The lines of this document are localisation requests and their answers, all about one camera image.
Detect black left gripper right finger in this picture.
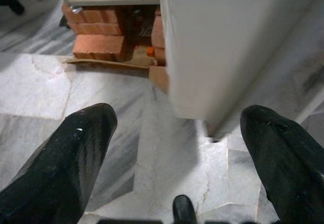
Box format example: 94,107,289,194
239,104,324,224

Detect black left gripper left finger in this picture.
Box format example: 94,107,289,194
0,103,118,224

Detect white fridge door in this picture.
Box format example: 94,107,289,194
158,0,324,137

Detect brown cardboard sheet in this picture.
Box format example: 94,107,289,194
62,44,158,80

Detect grey black robot leg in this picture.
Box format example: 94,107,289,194
173,195,197,224

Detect black office chair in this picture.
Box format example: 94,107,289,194
0,0,26,16

